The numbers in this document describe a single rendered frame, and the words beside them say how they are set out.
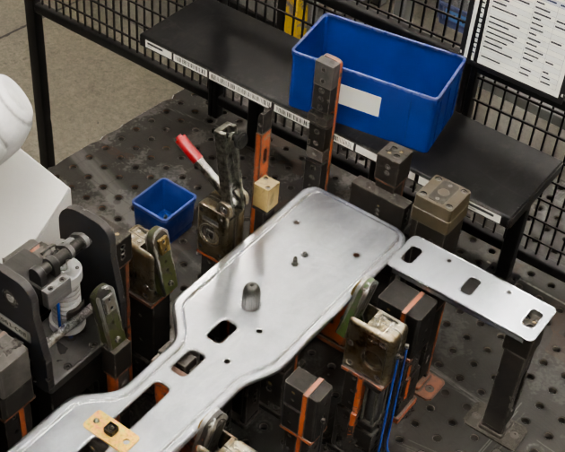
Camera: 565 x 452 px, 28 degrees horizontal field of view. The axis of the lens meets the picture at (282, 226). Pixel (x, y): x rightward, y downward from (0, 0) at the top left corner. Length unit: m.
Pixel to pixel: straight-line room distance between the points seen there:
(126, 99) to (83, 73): 0.22
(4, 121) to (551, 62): 0.99
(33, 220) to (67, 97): 1.93
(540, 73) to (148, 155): 0.95
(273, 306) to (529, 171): 0.60
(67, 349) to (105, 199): 0.72
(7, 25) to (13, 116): 2.46
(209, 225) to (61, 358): 0.36
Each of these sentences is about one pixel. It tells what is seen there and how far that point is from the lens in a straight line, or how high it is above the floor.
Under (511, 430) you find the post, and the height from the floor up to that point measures 0.70.
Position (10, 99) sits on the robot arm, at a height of 1.21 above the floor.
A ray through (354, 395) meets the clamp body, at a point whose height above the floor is 0.87.
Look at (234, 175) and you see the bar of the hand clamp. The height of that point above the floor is 1.11.
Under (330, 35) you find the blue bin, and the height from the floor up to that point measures 1.11.
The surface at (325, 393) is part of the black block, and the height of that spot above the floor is 0.99.
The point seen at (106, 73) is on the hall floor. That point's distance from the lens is 4.12.
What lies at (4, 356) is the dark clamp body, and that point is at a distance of 1.72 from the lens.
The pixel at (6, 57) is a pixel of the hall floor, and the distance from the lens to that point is 4.23.
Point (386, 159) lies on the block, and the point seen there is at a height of 1.08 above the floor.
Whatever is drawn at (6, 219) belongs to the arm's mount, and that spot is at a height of 0.93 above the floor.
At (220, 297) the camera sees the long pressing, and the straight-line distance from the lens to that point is 1.89.
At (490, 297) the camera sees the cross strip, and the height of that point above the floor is 1.00.
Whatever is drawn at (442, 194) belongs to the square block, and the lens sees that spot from 2.05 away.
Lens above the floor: 2.37
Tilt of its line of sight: 42 degrees down
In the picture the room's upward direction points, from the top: 5 degrees clockwise
